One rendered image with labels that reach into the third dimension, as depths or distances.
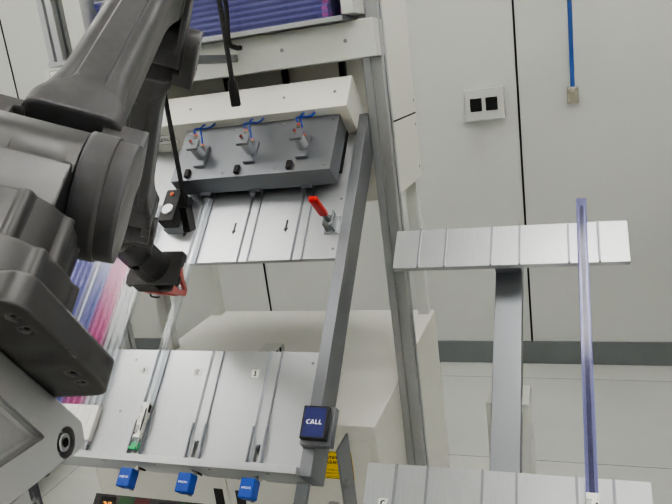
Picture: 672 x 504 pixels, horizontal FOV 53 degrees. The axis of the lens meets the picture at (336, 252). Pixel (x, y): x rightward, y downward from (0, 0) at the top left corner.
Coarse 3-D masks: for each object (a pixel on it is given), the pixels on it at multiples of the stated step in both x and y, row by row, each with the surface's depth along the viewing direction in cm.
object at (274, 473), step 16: (64, 464) 120; (80, 464) 118; (96, 464) 115; (112, 464) 113; (128, 464) 111; (144, 464) 109; (160, 464) 107; (176, 464) 105; (192, 464) 104; (208, 464) 104; (224, 464) 103; (240, 464) 102; (256, 464) 101; (272, 464) 100; (272, 480) 105; (288, 480) 103; (304, 480) 102
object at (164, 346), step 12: (204, 204) 135; (204, 216) 133; (192, 240) 130; (192, 252) 129; (192, 264) 128; (180, 288) 125; (180, 300) 124; (168, 324) 121; (168, 336) 120; (168, 348) 120; (156, 360) 118; (156, 372) 117; (156, 384) 116; (144, 396) 115; (132, 444) 110
